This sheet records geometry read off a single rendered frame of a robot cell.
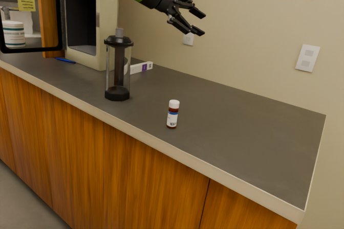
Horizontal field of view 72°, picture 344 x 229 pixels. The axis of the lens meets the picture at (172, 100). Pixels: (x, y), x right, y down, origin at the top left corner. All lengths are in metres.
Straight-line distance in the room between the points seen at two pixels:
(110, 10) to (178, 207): 0.97
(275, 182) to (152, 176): 0.40
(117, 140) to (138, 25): 0.96
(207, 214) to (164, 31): 1.10
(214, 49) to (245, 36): 0.18
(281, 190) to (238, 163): 0.12
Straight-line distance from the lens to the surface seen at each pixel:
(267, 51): 1.27
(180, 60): 1.48
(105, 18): 1.30
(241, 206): 0.71
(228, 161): 0.68
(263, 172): 0.68
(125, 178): 0.96
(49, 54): 1.59
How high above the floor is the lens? 1.32
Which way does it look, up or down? 22 degrees down
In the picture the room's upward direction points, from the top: 7 degrees clockwise
